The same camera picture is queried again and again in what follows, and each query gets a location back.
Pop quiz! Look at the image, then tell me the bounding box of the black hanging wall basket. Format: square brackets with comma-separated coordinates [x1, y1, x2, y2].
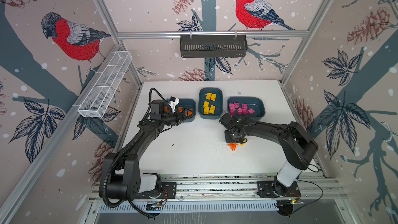
[180, 35, 248, 58]

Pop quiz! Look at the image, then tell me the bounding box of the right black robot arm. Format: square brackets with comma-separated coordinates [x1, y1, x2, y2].
[219, 114, 319, 198]

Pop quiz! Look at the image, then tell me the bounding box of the right teal bin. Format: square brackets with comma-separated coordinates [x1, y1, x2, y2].
[227, 96, 266, 120]

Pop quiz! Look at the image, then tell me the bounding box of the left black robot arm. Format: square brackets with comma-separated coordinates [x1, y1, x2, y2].
[99, 96, 195, 219]

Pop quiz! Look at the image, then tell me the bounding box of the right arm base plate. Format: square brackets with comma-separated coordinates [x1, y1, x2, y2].
[257, 180, 301, 199]

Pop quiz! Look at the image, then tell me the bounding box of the teal bin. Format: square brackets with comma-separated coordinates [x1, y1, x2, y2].
[164, 98, 197, 117]
[227, 96, 266, 120]
[198, 87, 224, 119]

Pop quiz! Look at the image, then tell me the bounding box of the orange fence lego piece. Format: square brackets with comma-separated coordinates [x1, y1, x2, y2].
[227, 143, 239, 151]

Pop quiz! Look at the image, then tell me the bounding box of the white wire mesh shelf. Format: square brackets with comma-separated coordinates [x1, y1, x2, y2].
[78, 51, 132, 118]

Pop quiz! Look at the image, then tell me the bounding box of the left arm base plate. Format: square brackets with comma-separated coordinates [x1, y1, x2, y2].
[136, 182, 177, 200]

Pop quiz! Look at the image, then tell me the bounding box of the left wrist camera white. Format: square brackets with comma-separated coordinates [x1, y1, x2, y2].
[167, 96, 179, 113]

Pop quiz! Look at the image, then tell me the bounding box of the left teal bin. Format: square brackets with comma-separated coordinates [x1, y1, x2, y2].
[164, 98, 197, 117]

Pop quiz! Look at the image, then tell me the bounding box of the middle teal bin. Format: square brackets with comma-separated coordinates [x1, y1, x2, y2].
[198, 87, 224, 119]

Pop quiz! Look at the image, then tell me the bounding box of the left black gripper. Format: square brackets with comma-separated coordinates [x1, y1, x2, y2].
[161, 107, 194, 125]

